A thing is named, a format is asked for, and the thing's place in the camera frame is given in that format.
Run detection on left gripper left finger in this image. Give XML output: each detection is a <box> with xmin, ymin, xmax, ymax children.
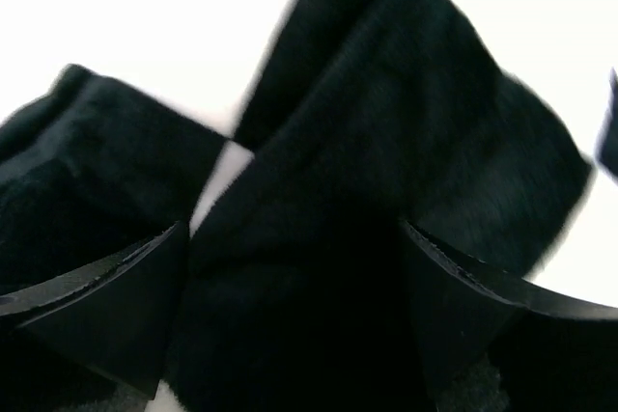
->
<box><xmin>1</xmin><ymin>222</ymin><xmax>188</xmax><ymax>398</ymax></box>

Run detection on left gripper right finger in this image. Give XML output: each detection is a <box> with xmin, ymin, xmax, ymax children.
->
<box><xmin>401</xmin><ymin>222</ymin><xmax>617</xmax><ymax>398</ymax></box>

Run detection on black white checkered pillowcase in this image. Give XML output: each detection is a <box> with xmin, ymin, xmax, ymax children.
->
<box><xmin>1</xmin><ymin>0</ymin><xmax>617</xmax><ymax>411</ymax></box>

